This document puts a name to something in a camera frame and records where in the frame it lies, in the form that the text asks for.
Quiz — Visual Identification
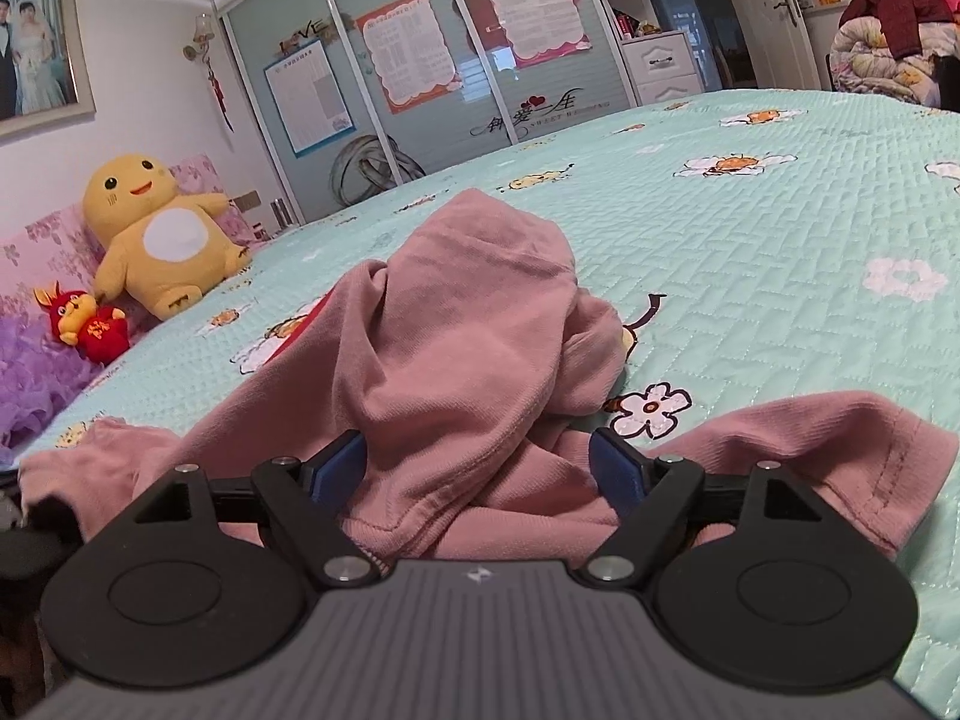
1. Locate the wall lamp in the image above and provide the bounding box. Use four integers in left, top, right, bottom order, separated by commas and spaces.
182, 13, 218, 61

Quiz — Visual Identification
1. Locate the pink floral headboard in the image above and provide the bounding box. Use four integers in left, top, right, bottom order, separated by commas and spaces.
0, 154, 260, 331

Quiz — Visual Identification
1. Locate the red plush toy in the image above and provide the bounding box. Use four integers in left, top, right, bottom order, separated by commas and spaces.
34, 281, 130, 366

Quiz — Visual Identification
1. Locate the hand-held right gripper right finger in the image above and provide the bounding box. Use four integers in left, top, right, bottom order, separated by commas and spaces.
585, 426, 822, 590

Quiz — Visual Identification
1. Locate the framed wedding photo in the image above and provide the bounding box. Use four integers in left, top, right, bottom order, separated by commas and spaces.
0, 0, 97, 142

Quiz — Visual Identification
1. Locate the folded floral quilt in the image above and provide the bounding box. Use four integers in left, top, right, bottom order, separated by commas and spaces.
827, 15, 960, 106

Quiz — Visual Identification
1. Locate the black cloth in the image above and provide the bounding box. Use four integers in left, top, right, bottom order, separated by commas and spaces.
926, 52, 960, 110

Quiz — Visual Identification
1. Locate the red hanging knot ornament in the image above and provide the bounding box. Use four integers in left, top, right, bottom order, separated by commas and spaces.
204, 60, 235, 132

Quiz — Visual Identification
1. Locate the white drawer cabinet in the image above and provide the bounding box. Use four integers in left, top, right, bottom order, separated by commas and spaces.
619, 30, 702, 106

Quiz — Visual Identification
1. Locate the orange bordered poster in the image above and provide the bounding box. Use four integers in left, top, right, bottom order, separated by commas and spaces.
354, 0, 460, 115

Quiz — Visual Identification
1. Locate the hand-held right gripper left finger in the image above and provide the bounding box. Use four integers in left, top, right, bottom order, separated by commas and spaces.
133, 429, 380, 590

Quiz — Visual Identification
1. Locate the yellow plush toy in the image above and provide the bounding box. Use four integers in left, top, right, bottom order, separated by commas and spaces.
81, 154, 254, 321

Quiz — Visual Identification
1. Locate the pink shirt with red print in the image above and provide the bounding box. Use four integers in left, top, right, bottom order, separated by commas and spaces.
16, 189, 960, 563

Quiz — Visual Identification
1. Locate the bee printed mint bedspread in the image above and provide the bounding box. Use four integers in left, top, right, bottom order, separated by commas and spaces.
0, 88, 960, 691

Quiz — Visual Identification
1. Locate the pink bordered poster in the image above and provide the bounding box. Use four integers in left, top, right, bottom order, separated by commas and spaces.
476, 0, 593, 65

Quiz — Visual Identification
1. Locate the maroon garment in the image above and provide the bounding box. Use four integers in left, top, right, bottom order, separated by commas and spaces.
840, 0, 960, 61

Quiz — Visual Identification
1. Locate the sliding door wardrobe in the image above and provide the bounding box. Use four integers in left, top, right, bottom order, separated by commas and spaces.
202, 0, 661, 226

